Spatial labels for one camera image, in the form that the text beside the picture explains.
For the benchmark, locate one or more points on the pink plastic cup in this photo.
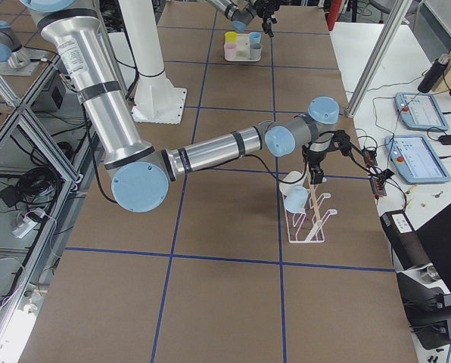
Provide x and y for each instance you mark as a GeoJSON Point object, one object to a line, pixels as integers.
{"type": "Point", "coordinates": [230, 51]}

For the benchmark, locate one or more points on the black water bottle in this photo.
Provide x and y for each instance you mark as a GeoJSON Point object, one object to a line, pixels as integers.
{"type": "Point", "coordinates": [434, 73]}

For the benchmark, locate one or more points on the black box with label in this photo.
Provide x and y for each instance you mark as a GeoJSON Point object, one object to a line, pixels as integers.
{"type": "Point", "coordinates": [407, 251]}

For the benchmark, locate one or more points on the white plastic cup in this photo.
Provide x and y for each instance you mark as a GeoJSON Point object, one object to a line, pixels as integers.
{"type": "Point", "coordinates": [293, 178]}

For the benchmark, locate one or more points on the pale blue plastic cup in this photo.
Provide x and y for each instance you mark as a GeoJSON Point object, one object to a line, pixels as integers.
{"type": "Point", "coordinates": [296, 199]}

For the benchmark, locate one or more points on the yellow plastic cup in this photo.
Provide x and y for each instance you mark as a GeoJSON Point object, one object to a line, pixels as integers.
{"type": "Point", "coordinates": [231, 37]}

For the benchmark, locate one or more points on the grey plastic cup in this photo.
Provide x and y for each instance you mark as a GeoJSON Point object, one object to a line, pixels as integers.
{"type": "Point", "coordinates": [255, 50]}

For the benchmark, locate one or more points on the blue teach pendant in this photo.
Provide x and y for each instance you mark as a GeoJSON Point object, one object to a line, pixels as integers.
{"type": "Point", "coordinates": [415, 160]}
{"type": "Point", "coordinates": [420, 111]}

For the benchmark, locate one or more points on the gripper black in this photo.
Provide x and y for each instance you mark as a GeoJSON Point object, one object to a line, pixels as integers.
{"type": "Point", "coordinates": [315, 161]}
{"type": "Point", "coordinates": [265, 15]}

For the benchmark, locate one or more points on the white cartoon tray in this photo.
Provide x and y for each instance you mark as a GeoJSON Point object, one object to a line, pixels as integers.
{"type": "Point", "coordinates": [243, 54]}

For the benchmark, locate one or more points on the aluminium frame post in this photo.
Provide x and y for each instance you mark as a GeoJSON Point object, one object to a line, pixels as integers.
{"type": "Point", "coordinates": [397, 11]}

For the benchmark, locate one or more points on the white wire cup rack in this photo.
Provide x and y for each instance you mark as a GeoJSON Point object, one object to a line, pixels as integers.
{"type": "Point", "coordinates": [308, 227]}

